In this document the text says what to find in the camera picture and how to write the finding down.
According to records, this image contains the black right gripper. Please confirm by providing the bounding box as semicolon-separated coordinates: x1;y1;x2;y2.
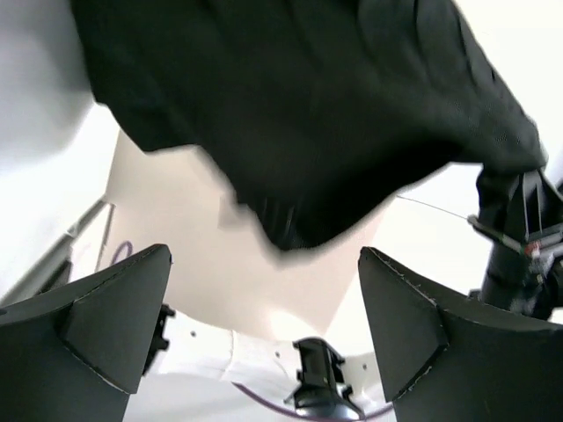
468;171;562;319

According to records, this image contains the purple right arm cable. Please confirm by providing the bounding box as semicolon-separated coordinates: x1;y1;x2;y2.
109;241;392;417

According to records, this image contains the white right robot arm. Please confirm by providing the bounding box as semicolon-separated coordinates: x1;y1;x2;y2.
148;171;562;421

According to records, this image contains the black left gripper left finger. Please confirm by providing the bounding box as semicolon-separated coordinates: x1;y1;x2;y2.
1;244;172;422

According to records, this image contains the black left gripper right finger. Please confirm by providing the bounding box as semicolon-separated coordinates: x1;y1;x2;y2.
358;247;562;422

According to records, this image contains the black pleated skirt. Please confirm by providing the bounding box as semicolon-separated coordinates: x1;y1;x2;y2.
71;0;546;251

